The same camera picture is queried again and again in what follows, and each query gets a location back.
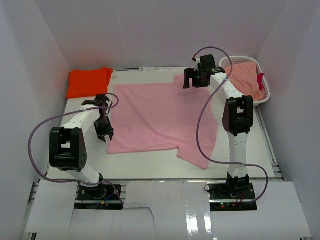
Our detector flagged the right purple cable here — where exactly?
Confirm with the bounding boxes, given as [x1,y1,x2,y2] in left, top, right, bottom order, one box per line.
[194,46,270,206]

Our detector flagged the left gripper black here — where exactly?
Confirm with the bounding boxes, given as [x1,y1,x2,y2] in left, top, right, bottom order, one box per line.
[93,116,114,142]

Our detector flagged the white plastic basket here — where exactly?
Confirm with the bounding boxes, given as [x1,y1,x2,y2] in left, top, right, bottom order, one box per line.
[219,56,270,107]

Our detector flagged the purple cable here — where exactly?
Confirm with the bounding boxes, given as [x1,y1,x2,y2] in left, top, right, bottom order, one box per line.
[194,46,270,206]
[27,93,124,205]

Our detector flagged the aluminium frame rail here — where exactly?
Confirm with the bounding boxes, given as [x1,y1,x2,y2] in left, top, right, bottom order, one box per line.
[20,180,40,240]

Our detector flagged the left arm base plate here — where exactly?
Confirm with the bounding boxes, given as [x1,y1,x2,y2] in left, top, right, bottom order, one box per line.
[74,184,124,211]

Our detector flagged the peach t shirt in basket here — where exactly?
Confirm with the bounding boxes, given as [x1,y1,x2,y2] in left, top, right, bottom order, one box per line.
[229,62,264,102]

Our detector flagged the magenta cloth in basket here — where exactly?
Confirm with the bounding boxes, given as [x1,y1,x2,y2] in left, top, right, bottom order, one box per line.
[257,73,265,92]

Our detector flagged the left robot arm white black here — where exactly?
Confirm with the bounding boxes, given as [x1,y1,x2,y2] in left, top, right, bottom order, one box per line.
[49,94,114,200]

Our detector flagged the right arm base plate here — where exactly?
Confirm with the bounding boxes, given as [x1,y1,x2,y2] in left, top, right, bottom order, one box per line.
[204,183,258,212]

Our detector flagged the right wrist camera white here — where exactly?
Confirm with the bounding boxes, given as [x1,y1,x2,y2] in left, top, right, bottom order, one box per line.
[192,54,201,71]

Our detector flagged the folded orange t shirt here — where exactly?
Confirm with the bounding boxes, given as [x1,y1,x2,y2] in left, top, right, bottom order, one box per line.
[66,67,114,99]

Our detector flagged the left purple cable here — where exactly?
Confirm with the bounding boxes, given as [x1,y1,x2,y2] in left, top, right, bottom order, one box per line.
[27,93,124,205]

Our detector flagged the pink t shirt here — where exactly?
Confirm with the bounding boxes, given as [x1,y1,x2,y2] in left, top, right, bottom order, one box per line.
[107,74,218,170]

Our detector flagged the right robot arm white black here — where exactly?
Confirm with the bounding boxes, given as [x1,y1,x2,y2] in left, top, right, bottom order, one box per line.
[183,54,254,200]

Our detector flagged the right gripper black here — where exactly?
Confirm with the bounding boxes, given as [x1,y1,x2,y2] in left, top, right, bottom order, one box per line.
[184,68,210,90]

